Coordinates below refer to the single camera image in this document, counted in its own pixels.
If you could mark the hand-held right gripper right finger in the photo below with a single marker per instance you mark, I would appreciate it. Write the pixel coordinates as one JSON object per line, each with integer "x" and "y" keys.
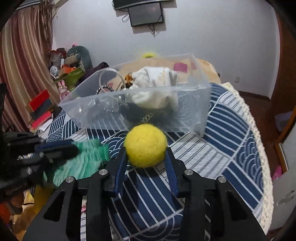
{"x": 170, "y": 171}

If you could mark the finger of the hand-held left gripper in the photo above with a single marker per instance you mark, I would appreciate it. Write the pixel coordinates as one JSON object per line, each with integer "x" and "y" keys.
{"x": 59, "y": 147}
{"x": 37, "y": 169}

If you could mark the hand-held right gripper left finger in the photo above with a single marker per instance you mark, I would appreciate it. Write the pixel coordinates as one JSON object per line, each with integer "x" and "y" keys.
{"x": 121, "y": 170}

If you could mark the green cloth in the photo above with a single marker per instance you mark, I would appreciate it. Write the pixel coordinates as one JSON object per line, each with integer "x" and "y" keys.
{"x": 90, "y": 160}

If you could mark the yellow felt ball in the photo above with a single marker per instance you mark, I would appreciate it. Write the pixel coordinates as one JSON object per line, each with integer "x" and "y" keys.
{"x": 145, "y": 144}

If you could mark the clear plastic storage box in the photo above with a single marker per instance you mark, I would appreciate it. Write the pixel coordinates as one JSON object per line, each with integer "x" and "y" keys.
{"x": 104, "y": 111}

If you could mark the stack of red grey boxes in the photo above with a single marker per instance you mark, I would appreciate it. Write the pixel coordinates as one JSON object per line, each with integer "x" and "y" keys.
{"x": 40, "y": 109}

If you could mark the yellow cloth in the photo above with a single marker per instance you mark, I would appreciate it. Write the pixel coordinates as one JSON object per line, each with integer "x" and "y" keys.
{"x": 25, "y": 217}

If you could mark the pink rabbit toy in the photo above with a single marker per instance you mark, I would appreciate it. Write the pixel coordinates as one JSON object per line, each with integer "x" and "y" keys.
{"x": 63, "y": 90}

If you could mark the black fabric item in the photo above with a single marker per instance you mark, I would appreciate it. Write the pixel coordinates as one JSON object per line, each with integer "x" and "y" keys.
{"x": 138, "y": 114}

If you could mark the blue wave-patterned tablecloth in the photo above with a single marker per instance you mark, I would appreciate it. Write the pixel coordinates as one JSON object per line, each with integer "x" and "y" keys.
{"x": 231, "y": 139}

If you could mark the green plastic bin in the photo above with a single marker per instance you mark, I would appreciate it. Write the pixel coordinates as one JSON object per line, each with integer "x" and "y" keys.
{"x": 71, "y": 77}

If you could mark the dark clothing pile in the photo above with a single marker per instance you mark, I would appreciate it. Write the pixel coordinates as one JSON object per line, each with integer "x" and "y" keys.
{"x": 97, "y": 68}

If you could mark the orange striped plush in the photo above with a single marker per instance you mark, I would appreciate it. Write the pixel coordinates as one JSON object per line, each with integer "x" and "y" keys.
{"x": 129, "y": 77}

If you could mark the striped brown curtain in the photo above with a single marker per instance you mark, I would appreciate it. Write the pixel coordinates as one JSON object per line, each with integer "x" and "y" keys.
{"x": 25, "y": 58}

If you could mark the white cloth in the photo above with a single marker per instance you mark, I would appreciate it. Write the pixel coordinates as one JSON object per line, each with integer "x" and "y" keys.
{"x": 150, "y": 77}

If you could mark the pink plastic item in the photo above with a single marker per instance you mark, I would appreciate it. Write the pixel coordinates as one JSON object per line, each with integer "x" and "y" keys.
{"x": 277, "y": 174}

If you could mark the beige bed sheet pink patches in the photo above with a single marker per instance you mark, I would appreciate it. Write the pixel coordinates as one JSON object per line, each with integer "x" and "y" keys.
{"x": 208, "y": 67}

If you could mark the fuzzy yellow ball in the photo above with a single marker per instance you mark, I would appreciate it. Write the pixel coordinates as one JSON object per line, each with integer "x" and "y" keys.
{"x": 148, "y": 55}

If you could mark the purple bag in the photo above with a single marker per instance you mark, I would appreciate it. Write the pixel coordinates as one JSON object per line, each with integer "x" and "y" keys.
{"x": 284, "y": 121}

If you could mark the wall outlet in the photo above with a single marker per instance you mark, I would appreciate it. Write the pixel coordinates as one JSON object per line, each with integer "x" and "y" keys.
{"x": 237, "y": 80}

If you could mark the wooden door frame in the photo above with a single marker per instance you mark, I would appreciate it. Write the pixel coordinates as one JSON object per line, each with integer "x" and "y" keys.
{"x": 285, "y": 69}

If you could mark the small wall-mounted monitor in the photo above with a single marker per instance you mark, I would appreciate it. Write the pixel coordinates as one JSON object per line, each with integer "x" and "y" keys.
{"x": 145, "y": 14}

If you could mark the large wall-mounted television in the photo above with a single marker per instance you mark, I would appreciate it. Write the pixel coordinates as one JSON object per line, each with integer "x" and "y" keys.
{"x": 138, "y": 3}

